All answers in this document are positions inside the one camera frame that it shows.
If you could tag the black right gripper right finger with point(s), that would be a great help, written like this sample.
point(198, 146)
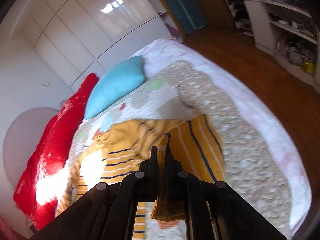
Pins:
point(195, 195)

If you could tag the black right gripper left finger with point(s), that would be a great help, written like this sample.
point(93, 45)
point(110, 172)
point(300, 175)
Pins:
point(135, 192)

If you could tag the yellow striped knit sweater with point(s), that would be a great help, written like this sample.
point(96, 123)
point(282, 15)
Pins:
point(110, 156)

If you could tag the patchwork quilted bedspread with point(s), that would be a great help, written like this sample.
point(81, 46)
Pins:
point(159, 98)

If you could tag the red floral pillow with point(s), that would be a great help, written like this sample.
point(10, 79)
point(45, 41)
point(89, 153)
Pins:
point(36, 193)

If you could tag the teal knit cushion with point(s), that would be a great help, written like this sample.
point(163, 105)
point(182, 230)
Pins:
point(119, 81)

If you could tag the white round headboard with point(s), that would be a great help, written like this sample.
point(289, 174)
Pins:
point(22, 138)

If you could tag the white glossy wardrobe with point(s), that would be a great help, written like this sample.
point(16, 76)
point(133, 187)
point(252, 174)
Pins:
point(77, 37)

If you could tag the wooden door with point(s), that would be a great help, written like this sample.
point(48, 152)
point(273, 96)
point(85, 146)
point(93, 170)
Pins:
point(196, 14)

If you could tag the white bookshelf unit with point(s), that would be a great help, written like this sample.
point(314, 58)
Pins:
point(289, 34)

